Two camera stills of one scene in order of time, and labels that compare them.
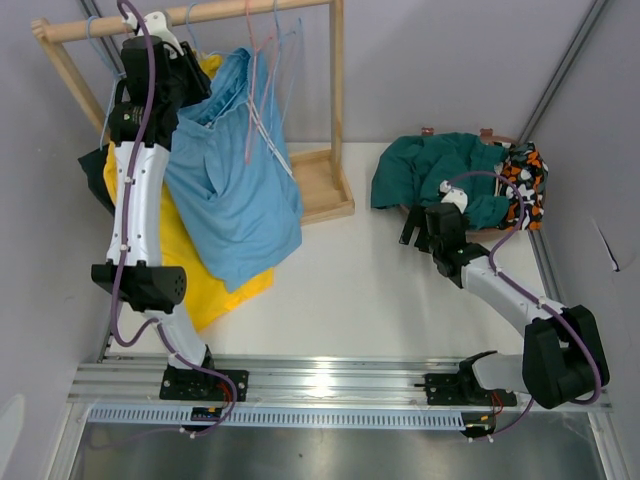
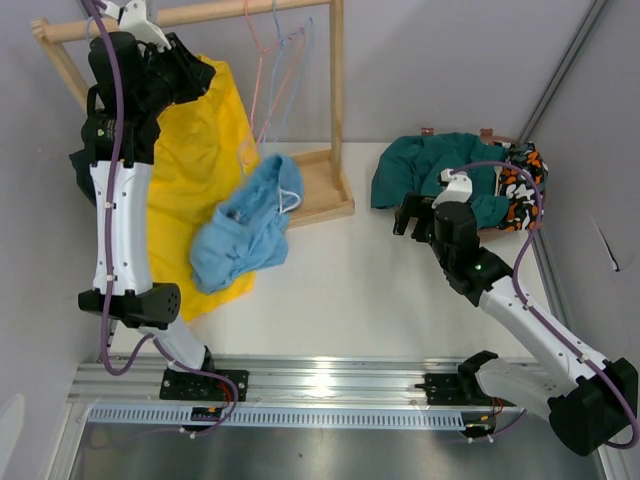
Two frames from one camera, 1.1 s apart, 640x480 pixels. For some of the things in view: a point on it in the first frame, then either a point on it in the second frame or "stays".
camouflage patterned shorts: [529, 172] stays
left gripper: [187, 62] stays
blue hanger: [265, 134] -> [274, 80]
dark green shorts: [409, 171] stays
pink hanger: [261, 97] -> [263, 51]
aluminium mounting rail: [133, 381] stays
